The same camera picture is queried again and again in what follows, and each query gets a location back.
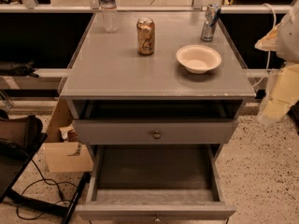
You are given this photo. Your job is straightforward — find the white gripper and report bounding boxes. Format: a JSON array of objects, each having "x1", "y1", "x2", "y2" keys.
[{"x1": 257, "y1": 63, "x2": 299, "y2": 125}]

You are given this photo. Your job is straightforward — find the orange soda can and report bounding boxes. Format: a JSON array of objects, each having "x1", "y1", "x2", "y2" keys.
[{"x1": 136, "y1": 17, "x2": 155, "y2": 55}]

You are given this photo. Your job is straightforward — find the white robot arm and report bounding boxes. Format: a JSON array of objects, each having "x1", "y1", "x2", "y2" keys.
[{"x1": 254, "y1": 1, "x2": 299, "y2": 125}]

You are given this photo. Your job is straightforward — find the silver blue energy drink can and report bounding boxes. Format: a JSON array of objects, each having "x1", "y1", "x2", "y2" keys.
[{"x1": 201, "y1": 4, "x2": 221, "y2": 42}]

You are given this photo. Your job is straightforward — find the grey drawer cabinet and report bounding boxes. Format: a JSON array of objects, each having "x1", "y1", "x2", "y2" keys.
[{"x1": 59, "y1": 10, "x2": 257, "y2": 224}]

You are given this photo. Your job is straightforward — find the grey open middle drawer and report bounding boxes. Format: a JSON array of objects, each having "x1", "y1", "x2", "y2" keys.
[{"x1": 76, "y1": 145, "x2": 235, "y2": 222}]

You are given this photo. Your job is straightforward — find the grey top drawer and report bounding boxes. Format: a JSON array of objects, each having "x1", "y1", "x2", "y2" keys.
[{"x1": 73, "y1": 119, "x2": 238, "y2": 145}]

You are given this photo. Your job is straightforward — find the clear plastic water bottle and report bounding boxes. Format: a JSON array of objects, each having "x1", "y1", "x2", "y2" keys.
[{"x1": 99, "y1": 0, "x2": 118, "y2": 33}]

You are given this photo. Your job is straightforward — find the cardboard box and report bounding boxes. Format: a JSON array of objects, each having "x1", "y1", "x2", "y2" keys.
[{"x1": 44, "y1": 99, "x2": 93, "y2": 173}]

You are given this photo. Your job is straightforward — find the brown bag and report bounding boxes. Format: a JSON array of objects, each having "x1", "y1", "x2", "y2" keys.
[{"x1": 0, "y1": 115, "x2": 43, "y2": 149}]

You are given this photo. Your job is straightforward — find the black chair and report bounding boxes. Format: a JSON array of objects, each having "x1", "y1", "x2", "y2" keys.
[{"x1": 0, "y1": 109, "x2": 92, "y2": 224}]

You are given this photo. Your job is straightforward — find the white hanging cable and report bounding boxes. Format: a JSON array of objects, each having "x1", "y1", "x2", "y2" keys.
[{"x1": 251, "y1": 3, "x2": 278, "y2": 89}]

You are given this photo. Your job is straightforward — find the black floor cable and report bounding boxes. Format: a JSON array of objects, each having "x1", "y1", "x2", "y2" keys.
[{"x1": 15, "y1": 159, "x2": 78, "y2": 221}]

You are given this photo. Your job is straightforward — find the metal railing frame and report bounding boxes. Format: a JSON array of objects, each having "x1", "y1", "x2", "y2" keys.
[{"x1": 0, "y1": 0, "x2": 299, "y2": 15}]

